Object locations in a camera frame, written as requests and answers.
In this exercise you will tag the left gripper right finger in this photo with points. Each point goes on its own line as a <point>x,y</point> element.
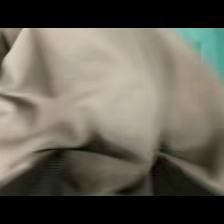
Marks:
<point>173,180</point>

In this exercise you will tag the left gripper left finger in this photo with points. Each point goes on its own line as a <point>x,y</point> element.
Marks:
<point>53,173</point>

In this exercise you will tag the beige shirt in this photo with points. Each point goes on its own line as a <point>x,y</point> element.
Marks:
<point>110,90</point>

